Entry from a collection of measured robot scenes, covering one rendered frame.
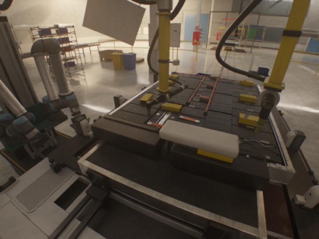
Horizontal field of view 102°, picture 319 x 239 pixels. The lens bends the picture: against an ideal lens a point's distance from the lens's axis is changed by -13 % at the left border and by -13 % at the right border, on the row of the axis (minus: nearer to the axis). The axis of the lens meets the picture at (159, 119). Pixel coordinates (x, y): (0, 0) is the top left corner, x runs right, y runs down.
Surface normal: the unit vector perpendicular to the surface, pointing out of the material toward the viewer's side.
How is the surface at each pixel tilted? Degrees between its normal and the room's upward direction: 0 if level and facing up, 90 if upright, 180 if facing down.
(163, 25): 90
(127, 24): 90
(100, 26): 90
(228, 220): 0
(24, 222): 0
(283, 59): 90
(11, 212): 0
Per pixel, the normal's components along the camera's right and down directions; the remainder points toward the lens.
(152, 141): 0.00, -0.85
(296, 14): -0.62, 0.41
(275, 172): -0.41, 0.48
